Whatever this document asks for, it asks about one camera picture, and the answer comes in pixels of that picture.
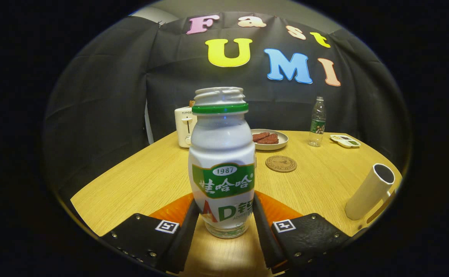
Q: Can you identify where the white cup with wooden handle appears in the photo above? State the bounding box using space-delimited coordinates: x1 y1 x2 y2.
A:
345 163 398 224

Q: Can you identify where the round brown coaster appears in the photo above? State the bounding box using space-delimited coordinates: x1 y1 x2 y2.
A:
265 155 297 173

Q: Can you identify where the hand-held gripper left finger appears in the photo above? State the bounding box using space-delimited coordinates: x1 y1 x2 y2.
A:
101 192 201 274

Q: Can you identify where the black backdrop cloth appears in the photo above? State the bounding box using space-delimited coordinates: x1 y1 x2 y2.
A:
43 12 412 200

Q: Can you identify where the white compartment tray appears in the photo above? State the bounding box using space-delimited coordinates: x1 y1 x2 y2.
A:
330 134 361 149

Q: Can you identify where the white juice bottle green label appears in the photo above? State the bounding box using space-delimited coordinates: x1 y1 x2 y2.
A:
188 87 256 239

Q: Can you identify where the wooden table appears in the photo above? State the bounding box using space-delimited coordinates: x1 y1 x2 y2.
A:
70 130 403 277

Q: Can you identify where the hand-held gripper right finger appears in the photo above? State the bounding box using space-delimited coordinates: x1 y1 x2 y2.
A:
252 190 351 274

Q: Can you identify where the round beige plate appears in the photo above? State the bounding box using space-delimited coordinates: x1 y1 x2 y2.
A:
251 128 289 151

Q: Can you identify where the clear plastic water bottle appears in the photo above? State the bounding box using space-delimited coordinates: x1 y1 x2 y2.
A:
308 96 327 147

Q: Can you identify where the white toaster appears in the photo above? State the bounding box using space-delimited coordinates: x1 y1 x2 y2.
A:
174 106 198 149

